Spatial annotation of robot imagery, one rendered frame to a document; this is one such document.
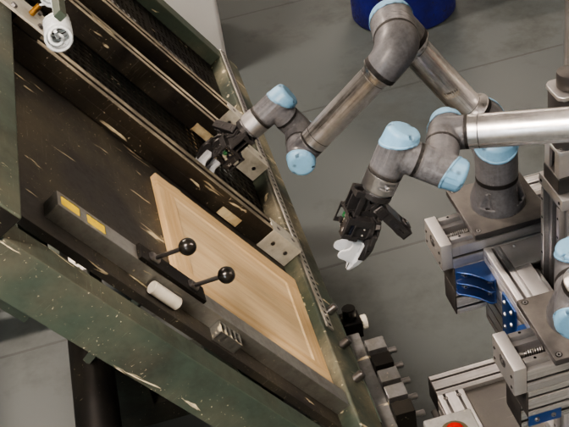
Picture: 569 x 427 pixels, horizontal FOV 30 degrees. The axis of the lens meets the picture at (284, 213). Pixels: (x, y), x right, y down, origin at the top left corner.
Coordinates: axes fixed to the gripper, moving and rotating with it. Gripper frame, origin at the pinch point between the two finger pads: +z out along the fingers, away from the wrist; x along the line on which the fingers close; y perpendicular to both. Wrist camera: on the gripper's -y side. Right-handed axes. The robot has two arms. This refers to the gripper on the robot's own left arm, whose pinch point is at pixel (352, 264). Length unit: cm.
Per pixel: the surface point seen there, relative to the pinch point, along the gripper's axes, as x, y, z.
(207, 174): -62, 18, 20
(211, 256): -30.8, 20.4, 24.8
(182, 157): -60, 26, 15
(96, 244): 0, 57, 4
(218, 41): -331, -57, 97
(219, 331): 2.9, 25.3, 20.9
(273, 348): -2.7, 8.4, 28.6
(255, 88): -311, -78, 110
